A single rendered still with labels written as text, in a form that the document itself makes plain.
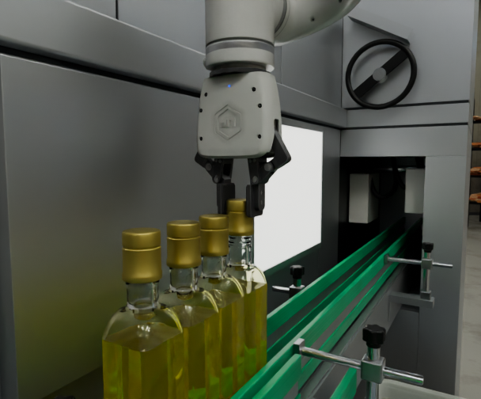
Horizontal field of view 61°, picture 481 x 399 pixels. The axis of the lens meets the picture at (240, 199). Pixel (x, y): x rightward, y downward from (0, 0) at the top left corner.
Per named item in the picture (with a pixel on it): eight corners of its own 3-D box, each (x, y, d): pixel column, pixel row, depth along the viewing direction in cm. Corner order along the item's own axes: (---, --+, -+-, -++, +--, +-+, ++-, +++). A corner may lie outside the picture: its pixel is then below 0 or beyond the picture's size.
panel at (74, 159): (312, 245, 119) (315, 127, 116) (323, 246, 117) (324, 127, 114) (1, 402, 41) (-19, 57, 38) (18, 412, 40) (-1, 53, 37)
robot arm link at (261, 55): (188, 46, 49) (188, 72, 49) (252, 34, 44) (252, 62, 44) (226, 61, 56) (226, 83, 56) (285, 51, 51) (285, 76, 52)
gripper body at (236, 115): (187, 66, 49) (189, 158, 51) (262, 54, 44) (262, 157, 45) (222, 76, 56) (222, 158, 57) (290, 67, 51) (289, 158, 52)
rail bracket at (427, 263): (384, 314, 117) (387, 237, 115) (449, 326, 109) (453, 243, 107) (380, 320, 113) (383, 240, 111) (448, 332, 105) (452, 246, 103)
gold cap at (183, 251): (181, 258, 44) (180, 218, 44) (208, 263, 42) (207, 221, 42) (159, 265, 41) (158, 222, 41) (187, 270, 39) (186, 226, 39)
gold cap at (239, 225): (235, 230, 54) (235, 197, 54) (259, 233, 52) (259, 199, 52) (220, 234, 51) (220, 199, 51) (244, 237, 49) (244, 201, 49)
